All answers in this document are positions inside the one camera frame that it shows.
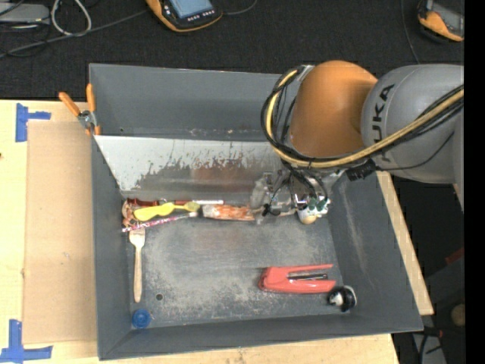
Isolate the red-brown flat block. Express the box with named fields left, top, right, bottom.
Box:
left=201, top=203, right=255, bottom=222

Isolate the cream round toy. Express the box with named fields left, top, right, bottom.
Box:
left=296, top=205, right=329, bottom=226

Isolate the grey metal bin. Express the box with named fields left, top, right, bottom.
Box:
left=87, top=63, right=425, bottom=361

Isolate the red stapler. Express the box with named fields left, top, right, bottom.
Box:
left=258, top=263, right=338, bottom=295

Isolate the yellow plastic toy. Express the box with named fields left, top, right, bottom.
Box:
left=133, top=201, right=202, bottom=221

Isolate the pink glitter stick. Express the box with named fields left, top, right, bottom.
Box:
left=120, top=212, right=199, bottom=234

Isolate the black and white ball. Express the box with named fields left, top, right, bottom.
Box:
left=327, top=285, right=358, bottom=313

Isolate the red-brown crumpled packet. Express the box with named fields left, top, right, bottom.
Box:
left=121, top=198, right=161, bottom=221

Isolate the pale wooden fork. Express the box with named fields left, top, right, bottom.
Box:
left=128, top=227, right=147, bottom=304

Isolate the blue bottle cap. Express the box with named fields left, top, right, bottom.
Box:
left=131, top=309, right=152, bottom=330

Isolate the brown cardboard board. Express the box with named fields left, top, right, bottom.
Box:
left=21, top=121, right=99, bottom=345

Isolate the black cylinder on white bracket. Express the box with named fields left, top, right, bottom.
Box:
left=334, top=158, right=378, bottom=183

